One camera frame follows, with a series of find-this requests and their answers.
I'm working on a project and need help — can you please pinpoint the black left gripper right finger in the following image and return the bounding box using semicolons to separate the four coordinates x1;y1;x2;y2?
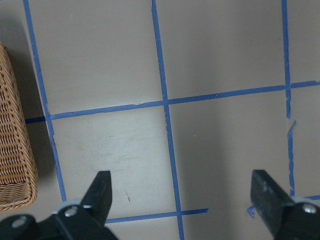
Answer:
250;169;295;235

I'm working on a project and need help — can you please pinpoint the brown wicker basket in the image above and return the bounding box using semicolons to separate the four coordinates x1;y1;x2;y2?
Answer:
0;45;38;213

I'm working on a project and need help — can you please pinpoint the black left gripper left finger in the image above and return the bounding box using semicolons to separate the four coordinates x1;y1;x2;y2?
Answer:
80;170;112;225

